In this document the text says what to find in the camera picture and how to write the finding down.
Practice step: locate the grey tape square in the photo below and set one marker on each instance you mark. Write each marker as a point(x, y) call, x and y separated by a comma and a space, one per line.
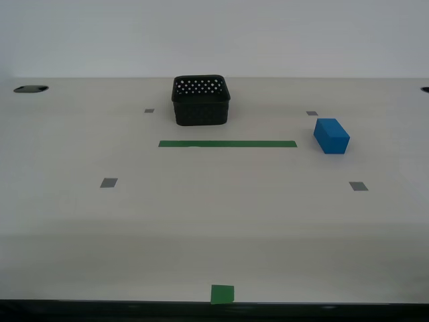
point(109, 183)
point(358, 186)
point(149, 110)
point(311, 113)

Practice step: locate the green tape square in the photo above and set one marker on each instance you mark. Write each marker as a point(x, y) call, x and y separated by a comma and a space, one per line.
point(222, 294)

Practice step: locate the long green tape strip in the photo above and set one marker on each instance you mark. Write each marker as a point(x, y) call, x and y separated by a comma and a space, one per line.
point(234, 144)

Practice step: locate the black perforated plastic basket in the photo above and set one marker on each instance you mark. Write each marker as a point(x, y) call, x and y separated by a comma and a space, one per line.
point(201, 114)

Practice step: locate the blue rectangular block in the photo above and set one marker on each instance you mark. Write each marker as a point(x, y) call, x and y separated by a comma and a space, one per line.
point(330, 139)

